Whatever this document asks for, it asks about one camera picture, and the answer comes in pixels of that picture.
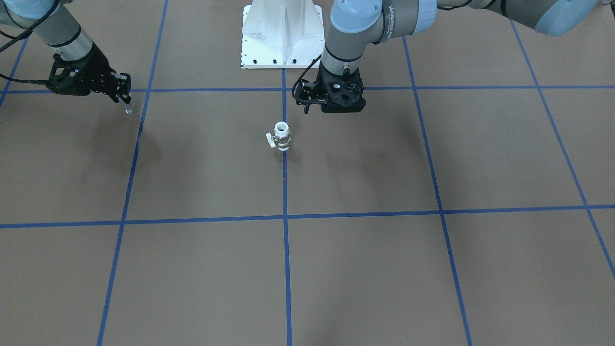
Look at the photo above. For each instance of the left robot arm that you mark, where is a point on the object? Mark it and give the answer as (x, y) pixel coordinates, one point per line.
(354, 24)

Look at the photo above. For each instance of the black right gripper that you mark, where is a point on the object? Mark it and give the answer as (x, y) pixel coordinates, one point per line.
(97, 67)

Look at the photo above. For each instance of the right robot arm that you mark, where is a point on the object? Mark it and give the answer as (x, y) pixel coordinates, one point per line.
(53, 23)

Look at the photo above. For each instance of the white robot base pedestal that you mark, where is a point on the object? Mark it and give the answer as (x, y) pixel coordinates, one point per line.
(281, 34)

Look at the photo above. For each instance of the small metal pipe fitting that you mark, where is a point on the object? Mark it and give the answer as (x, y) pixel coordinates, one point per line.
(128, 107)

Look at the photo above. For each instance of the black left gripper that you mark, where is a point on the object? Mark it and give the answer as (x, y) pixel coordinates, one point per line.
(309, 94)

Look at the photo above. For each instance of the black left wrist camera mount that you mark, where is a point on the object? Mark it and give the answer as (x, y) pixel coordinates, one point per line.
(306, 94)

